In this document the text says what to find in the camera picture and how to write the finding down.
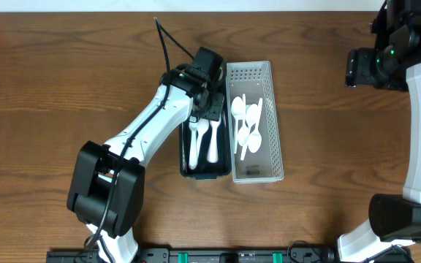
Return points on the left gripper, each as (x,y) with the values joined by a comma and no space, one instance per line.
(213,108)

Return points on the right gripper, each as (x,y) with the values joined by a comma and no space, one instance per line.
(351,68)

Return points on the white plastic spoon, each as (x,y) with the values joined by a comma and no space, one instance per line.
(202,127)

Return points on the white plastic fork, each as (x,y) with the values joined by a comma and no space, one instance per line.
(213,156)
(193,142)

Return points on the white spoon angled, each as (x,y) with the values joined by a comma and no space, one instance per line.
(255,139)

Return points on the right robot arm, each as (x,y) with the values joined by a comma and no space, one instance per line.
(394,64)

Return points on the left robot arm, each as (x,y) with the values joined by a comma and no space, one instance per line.
(107,188)

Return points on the clear plastic basket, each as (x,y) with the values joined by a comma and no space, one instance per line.
(251,81)

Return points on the black plastic basket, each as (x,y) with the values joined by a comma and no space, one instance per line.
(206,170)

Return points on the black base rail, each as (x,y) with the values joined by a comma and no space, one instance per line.
(163,255)

